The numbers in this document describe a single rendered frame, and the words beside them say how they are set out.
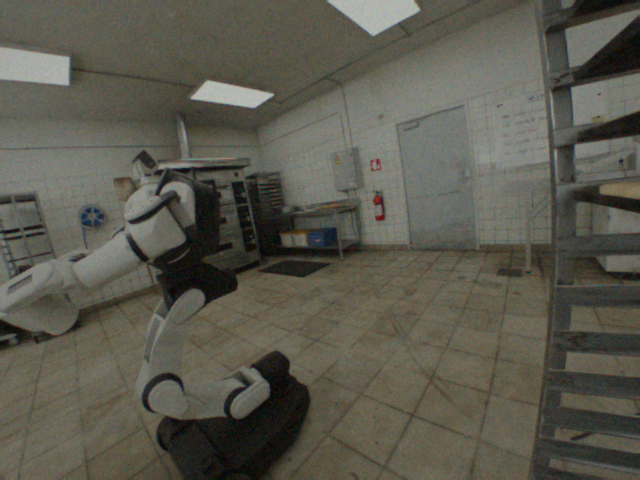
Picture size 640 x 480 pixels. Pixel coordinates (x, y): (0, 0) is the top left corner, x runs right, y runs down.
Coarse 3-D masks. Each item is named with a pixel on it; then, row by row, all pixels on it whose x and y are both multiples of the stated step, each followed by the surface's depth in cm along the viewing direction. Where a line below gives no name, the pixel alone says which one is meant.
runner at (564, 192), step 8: (632, 176) 31; (560, 184) 36; (568, 184) 36; (576, 184) 35; (584, 184) 35; (592, 184) 34; (600, 184) 33; (560, 192) 36; (568, 192) 36; (592, 192) 34; (560, 200) 36; (568, 200) 35; (576, 200) 34
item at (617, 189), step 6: (600, 186) 31; (606, 186) 29; (612, 186) 28; (618, 186) 28; (624, 186) 27; (630, 186) 25; (636, 186) 24; (600, 192) 30; (606, 192) 29; (612, 192) 28; (618, 192) 28; (624, 192) 25; (630, 192) 24; (636, 192) 24; (636, 198) 24
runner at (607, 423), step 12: (552, 408) 43; (564, 408) 42; (576, 408) 41; (552, 420) 43; (564, 420) 42; (576, 420) 41; (588, 420) 40; (600, 420) 39; (612, 420) 38; (624, 420) 37; (636, 420) 36; (600, 432) 38; (612, 432) 37; (624, 432) 36; (636, 432) 36
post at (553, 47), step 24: (552, 0) 31; (552, 48) 33; (552, 96) 34; (552, 120) 35; (552, 144) 36; (552, 168) 37; (552, 192) 39; (552, 216) 39; (552, 240) 40; (552, 264) 41; (552, 288) 41; (552, 312) 41; (552, 360) 42; (552, 432) 44
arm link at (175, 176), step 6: (174, 174) 68; (180, 174) 70; (174, 180) 65; (180, 180) 65; (186, 180) 68; (192, 180) 72; (192, 186) 69; (198, 186) 72; (204, 186) 74; (198, 192) 72; (204, 192) 73; (198, 198) 72; (198, 204) 73
